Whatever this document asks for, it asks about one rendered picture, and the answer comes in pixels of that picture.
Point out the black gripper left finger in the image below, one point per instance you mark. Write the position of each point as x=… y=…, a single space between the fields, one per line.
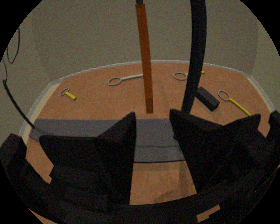
x=110 y=155

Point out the long orange rod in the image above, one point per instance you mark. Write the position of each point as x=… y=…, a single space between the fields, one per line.
x=145 y=54

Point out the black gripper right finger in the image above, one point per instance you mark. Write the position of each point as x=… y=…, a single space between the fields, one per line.
x=205 y=145

